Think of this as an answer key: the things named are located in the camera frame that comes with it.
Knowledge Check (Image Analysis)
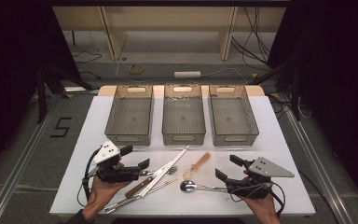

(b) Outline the white power strip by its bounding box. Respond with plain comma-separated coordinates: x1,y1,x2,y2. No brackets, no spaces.
173,70,202,79

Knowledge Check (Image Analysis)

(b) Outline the smoky clear plastic bin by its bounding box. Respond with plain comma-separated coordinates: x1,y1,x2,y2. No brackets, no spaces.
208,84,260,147
161,83,207,147
103,84,155,147

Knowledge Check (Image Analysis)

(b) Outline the amber plastic spoon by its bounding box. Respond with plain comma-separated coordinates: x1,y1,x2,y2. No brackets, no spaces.
182,151,212,181

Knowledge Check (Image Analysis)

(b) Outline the person's left hand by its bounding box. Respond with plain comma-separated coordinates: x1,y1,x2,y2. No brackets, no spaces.
82,177,131,220

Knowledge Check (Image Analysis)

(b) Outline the yellow tape roll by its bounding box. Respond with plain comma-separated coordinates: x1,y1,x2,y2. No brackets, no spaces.
128,63,145,76

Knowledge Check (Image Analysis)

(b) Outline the metal chopstick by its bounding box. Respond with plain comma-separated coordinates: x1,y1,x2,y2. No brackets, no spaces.
103,176,179,211
105,178,179,216

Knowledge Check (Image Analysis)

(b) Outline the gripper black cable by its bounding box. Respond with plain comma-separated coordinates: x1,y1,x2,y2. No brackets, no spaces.
76,148,103,208
229,181,287,217

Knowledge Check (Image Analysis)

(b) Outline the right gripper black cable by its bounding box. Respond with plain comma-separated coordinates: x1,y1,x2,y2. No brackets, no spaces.
229,181,287,217

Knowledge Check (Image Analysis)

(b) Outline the beige wooden shelf unit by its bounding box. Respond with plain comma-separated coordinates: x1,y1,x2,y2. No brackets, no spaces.
51,6,287,62

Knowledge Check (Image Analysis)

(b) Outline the short aluminium rail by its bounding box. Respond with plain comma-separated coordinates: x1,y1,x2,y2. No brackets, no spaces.
63,86,101,94

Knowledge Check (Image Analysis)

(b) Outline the bundle of black cables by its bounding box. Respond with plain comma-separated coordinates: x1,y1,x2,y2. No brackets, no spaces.
230,6,273,68

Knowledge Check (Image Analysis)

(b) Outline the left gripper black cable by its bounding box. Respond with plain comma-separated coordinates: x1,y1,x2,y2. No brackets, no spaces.
76,148,103,208

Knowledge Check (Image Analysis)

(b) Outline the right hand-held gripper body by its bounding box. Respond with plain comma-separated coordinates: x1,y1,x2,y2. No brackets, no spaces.
225,156,296,201

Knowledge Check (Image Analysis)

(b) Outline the black metal stand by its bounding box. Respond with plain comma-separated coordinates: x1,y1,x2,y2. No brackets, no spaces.
35,63,96,125
251,59,303,121

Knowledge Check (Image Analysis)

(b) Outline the person's right hand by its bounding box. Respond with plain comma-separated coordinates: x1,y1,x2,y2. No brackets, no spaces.
241,197,282,224

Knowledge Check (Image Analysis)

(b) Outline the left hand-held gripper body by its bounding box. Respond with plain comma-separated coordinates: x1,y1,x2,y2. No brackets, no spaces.
90,139,142,185

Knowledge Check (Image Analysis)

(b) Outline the long aluminium floor rail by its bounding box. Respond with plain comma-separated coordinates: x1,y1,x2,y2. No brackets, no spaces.
278,92,357,224
0,94,62,224

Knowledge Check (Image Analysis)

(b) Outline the thin black floor cable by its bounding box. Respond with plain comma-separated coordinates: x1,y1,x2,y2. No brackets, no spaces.
73,50,103,64
79,70,103,80

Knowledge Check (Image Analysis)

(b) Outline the thick black floor cable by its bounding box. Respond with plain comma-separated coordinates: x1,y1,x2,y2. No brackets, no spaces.
297,169,339,224

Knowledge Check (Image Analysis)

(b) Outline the metal spoon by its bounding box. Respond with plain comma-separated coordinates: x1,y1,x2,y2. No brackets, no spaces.
179,179,229,193

